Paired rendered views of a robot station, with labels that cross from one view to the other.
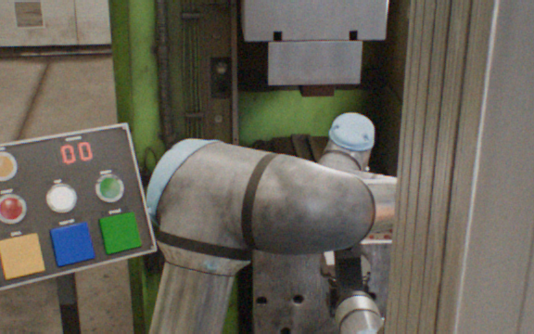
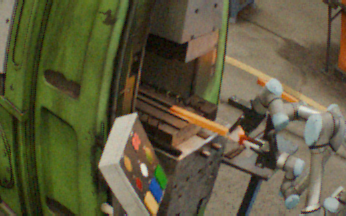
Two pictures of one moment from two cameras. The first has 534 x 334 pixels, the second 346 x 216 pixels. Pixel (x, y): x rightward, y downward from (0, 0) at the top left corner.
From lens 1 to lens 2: 2.52 m
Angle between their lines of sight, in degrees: 50
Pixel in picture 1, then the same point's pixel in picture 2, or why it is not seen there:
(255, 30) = (185, 37)
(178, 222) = (323, 140)
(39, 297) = not seen: outside the picture
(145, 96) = (104, 90)
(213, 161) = (326, 120)
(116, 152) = (141, 133)
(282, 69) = (191, 52)
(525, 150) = not seen: outside the picture
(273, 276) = (181, 172)
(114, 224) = (158, 174)
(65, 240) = (155, 190)
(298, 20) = (199, 28)
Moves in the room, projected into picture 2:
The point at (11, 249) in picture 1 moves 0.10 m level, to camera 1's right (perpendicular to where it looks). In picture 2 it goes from (149, 201) to (167, 193)
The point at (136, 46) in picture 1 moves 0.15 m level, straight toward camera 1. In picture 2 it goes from (107, 62) to (143, 74)
